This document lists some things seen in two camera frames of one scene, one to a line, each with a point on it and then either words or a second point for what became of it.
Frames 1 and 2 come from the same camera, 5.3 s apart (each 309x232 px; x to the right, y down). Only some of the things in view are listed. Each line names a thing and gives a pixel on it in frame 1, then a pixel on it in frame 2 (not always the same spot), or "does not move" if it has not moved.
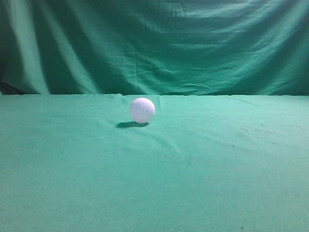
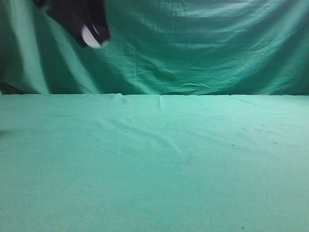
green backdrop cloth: x=155 y=47 does not move
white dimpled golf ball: x=143 y=110 to x=88 y=37
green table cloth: x=80 y=163 does not move
